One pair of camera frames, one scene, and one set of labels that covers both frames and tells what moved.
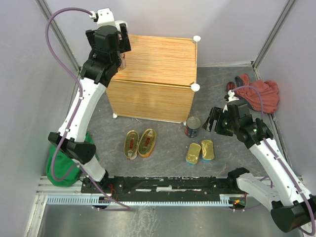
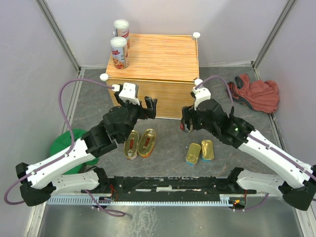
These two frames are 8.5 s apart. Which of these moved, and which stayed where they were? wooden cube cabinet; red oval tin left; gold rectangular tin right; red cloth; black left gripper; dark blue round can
Moved: black left gripper; dark blue round can
Stayed: gold rectangular tin right; wooden cube cabinet; red oval tin left; red cloth
